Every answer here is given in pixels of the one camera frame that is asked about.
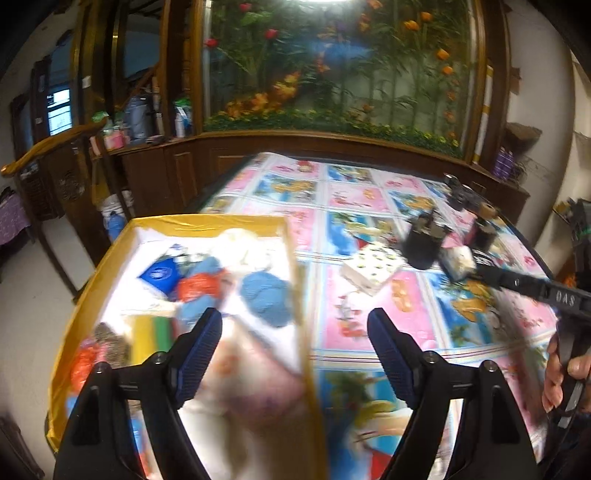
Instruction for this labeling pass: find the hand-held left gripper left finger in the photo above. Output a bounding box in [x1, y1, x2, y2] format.
[53, 307, 223, 480]

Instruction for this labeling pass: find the pale pink cloth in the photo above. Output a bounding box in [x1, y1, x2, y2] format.
[198, 337, 308, 419]

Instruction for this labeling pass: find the dark tool pile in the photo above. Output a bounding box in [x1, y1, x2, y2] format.
[553, 198, 591, 241]

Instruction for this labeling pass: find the wooden handrail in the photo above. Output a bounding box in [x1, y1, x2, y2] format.
[0, 117, 110, 179]

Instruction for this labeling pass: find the glass flower display case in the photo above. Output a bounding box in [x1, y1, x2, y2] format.
[203, 0, 486, 158]

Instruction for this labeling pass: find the grey blue thermos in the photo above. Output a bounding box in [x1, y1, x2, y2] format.
[124, 94, 156, 140]

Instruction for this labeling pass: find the black flat motor device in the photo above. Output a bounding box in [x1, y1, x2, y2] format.
[443, 174, 479, 211]

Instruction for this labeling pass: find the yellow green cloth pack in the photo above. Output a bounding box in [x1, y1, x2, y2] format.
[124, 314, 175, 366]

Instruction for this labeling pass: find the white cloth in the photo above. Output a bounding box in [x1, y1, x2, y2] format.
[214, 228, 283, 278]

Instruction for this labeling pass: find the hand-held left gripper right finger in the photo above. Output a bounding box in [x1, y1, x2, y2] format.
[367, 307, 539, 480]

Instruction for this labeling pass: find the person's right hand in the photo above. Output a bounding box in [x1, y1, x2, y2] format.
[542, 330, 591, 414]

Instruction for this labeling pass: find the small red bundle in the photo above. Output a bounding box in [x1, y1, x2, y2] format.
[177, 272, 225, 304]

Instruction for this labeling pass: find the yellow cardboard box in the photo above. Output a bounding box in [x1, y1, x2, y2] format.
[44, 213, 329, 480]

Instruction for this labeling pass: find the black tissue packet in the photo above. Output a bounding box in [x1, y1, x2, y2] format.
[436, 244, 498, 284]

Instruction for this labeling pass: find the dark blue tissue pack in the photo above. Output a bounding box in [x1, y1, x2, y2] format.
[137, 257, 186, 296]

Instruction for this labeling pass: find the white bucket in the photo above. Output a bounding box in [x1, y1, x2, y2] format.
[99, 193, 135, 223]

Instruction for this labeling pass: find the black motor with wooden block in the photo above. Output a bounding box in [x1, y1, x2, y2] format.
[464, 203, 499, 253]

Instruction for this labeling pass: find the lemon print tissue pack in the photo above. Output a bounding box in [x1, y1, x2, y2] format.
[341, 244, 406, 297]

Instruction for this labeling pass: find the blue plastic bottle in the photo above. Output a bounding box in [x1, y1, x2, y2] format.
[106, 214, 127, 243]

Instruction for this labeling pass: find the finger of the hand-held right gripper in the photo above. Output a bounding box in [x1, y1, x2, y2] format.
[468, 264, 554, 302]

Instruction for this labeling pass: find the wooden low cabinet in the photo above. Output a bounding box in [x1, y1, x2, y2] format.
[90, 133, 532, 223]

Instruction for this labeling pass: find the large black cylindrical motor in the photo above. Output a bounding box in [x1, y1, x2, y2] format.
[403, 209, 452, 271]

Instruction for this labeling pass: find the brown knit hat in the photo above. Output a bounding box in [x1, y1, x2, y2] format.
[91, 322, 133, 366]

